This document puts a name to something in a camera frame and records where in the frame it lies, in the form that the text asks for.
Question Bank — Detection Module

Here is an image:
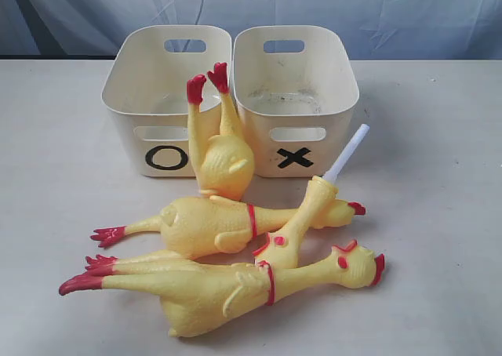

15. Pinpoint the broken chicken head with tube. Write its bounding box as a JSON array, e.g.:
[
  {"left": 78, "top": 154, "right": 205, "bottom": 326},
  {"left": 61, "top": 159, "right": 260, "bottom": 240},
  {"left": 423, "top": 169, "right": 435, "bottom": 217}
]
[{"left": 253, "top": 124, "right": 369, "bottom": 269}]

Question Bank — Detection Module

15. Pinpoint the cream bin marked O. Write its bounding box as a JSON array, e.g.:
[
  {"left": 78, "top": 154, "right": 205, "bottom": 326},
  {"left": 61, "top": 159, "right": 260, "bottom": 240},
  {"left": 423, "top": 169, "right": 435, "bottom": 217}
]
[{"left": 101, "top": 25, "right": 232, "bottom": 177}]

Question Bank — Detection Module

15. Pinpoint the yellow rubber chicken front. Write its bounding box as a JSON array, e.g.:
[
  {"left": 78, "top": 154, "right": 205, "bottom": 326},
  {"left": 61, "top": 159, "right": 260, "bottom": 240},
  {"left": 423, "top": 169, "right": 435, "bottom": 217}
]
[{"left": 59, "top": 241, "right": 385, "bottom": 337}]

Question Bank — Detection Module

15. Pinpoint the grey backdrop cloth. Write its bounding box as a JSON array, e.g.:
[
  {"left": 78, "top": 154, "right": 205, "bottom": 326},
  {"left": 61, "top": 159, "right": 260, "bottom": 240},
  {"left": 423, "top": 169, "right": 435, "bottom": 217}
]
[{"left": 1, "top": 0, "right": 501, "bottom": 60}]

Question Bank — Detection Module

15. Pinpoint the yellow rubber chicken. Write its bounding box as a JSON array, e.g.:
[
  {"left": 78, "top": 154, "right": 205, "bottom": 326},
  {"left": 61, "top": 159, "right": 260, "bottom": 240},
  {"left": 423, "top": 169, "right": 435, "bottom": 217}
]
[
  {"left": 84, "top": 195, "right": 367, "bottom": 278},
  {"left": 59, "top": 241, "right": 385, "bottom": 337}
]

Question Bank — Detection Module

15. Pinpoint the cream bin marked X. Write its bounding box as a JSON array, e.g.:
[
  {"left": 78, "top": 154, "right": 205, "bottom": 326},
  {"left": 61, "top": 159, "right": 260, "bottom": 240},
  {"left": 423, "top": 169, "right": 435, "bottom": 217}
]
[{"left": 231, "top": 25, "right": 359, "bottom": 178}]

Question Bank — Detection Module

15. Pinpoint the headless yellow rubber chicken body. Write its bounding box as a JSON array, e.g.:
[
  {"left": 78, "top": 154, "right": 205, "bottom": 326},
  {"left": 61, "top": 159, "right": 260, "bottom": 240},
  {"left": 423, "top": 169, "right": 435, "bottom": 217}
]
[{"left": 186, "top": 62, "right": 255, "bottom": 201}]

